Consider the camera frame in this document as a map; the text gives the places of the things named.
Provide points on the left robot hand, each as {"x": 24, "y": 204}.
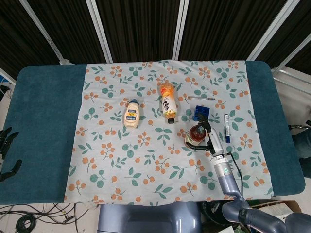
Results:
{"x": 7, "y": 138}

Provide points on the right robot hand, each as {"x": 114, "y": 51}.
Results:
{"x": 215, "y": 142}

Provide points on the amber liquid bottle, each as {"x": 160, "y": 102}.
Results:
{"x": 195, "y": 134}

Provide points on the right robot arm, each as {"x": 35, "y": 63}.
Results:
{"x": 228, "y": 184}

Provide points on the orange drink bottle black cap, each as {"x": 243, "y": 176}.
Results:
{"x": 168, "y": 104}

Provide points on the cream mayonnaise squeeze bottle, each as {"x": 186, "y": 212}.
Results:
{"x": 131, "y": 116}

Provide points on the white marker blue cap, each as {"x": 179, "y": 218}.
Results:
{"x": 227, "y": 131}

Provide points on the blue plastic block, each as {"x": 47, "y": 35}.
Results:
{"x": 200, "y": 111}

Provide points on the teal table cover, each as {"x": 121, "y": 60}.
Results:
{"x": 43, "y": 109}

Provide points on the floral orange green tablecloth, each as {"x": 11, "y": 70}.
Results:
{"x": 145, "y": 157}

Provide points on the black screen panel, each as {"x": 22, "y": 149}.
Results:
{"x": 223, "y": 29}
{"x": 296, "y": 29}
{"x": 14, "y": 36}
{"x": 141, "y": 29}
{"x": 65, "y": 29}

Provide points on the grey-blue robot torso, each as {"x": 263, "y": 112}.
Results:
{"x": 145, "y": 218}

